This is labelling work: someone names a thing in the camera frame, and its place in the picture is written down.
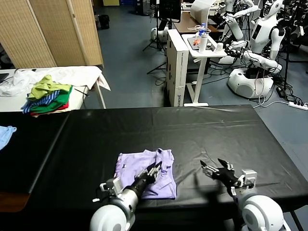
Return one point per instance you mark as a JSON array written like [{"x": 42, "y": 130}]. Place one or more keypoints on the white thermos bottle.
[{"x": 203, "y": 44}]

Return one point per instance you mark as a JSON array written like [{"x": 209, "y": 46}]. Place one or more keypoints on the red garment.
[{"x": 57, "y": 110}]

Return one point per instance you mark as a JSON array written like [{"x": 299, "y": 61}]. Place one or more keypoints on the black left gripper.
[{"x": 144, "y": 185}]

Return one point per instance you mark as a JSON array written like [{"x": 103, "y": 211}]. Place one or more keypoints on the beige garment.
[{"x": 41, "y": 115}]

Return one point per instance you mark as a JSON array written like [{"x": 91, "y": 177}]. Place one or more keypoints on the glossy black table cover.
[{"x": 96, "y": 120}]

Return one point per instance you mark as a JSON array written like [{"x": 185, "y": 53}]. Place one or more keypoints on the bamboo folding screen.
[{"x": 48, "y": 31}]

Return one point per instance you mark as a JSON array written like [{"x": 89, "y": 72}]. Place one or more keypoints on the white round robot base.
[{"x": 156, "y": 33}]

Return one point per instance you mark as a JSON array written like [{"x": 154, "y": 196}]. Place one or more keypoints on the black trash bin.
[{"x": 104, "y": 22}]

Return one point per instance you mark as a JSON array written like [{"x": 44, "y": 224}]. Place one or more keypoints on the black monitor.
[{"x": 169, "y": 10}]

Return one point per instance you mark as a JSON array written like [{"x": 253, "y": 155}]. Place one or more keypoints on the black pole stand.
[{"x": 287, "y": 60}]

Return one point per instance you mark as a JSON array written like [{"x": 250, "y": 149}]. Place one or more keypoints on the black power adapter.
[{"x": 281, "y": 91}]

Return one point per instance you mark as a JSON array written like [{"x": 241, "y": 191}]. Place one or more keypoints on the small black device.
[{"x": 211, "y": 47}]

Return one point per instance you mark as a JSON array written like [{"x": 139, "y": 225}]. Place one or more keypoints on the tall white cardboard box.
[{"x": 178, "y": 72}]

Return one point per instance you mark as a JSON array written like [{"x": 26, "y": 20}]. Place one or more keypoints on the lime green garment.
[{"x": 43, "y": 87}]

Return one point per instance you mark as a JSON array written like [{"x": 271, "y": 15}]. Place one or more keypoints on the lavender t-shirt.
[{"x": 130, "y": 166}]

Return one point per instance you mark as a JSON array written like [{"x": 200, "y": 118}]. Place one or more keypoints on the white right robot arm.
[{"x": 262, "y": 211}]

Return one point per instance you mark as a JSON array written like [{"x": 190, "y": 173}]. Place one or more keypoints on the white standing desk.
[{"x": 201, "y": 79}]

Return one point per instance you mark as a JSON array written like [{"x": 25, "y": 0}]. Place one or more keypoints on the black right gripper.
[{"x": 227, "y": 179}]

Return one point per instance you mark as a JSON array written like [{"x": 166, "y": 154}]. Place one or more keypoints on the black tripod stand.
[
  {"x": 157, "y": 68},
  {"x": 157, "y": 29}
]

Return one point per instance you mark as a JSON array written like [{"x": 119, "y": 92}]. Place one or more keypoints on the blue striped garment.
[{"x": 48, "y": 98}]

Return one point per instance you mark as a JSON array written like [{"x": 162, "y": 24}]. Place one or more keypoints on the clear blue-capped water bottle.
[{"x": 202, "y": 29}]

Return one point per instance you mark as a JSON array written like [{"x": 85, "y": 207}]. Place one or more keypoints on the white curved machine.
[{"x": 201, "y": 10}]

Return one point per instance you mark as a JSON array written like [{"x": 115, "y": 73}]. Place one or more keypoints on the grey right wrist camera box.
[{"x": 249, "y": 176}]

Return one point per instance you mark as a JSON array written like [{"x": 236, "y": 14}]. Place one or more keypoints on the white power strip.
[{"x": 297, "y": 104}]

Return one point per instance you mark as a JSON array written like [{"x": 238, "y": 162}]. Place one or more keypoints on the white paper cup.
[{"x": 219, "y": 48}]

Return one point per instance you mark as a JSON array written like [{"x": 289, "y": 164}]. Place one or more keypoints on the yellow box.
[{"x": 110, "y": 3}]

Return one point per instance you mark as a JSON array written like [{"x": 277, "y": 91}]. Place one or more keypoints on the white crumpled garment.
[{"x": 19, "y": 79}]

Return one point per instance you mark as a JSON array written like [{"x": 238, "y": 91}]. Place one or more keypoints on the small orange object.
[{"x": 196, "y": 42}]

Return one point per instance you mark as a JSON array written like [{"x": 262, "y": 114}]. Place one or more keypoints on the brown wooden desk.
[{"x": 185, "y": 22}]

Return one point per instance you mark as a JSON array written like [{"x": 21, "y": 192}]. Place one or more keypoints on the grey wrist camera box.
[
  {"x": 249, "y": 176},
  {"x": 113, "y": 184}
]

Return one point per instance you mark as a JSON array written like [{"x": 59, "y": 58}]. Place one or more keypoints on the black laptop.
[{"x": 3, "y": 77}]

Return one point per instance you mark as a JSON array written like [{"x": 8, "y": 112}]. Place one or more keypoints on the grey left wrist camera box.
[{"x": 113, "y": 184}]

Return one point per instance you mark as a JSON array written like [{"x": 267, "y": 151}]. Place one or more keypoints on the light blue garment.
[{"x": 4, "y": 137}]

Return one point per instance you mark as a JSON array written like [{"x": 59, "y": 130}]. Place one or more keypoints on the white wheeled humanoid robot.
[{"x": 260, "y": 33}]

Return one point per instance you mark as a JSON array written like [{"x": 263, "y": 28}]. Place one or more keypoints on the white folding table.
[{"x": 76, "y": 98}]

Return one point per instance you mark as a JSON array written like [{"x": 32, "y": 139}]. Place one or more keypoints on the matte black table cover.
[{"x": 29, "y": 149}]

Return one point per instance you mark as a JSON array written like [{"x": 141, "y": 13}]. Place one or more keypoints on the dark green garment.
[{"x": 61, "y": 98}]

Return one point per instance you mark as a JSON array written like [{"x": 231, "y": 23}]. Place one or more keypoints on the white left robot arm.
[{"x": 113, "y": 214}]

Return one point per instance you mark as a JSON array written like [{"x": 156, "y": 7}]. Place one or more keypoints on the white draped cloth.
[{"x": 77, "y": 74}]

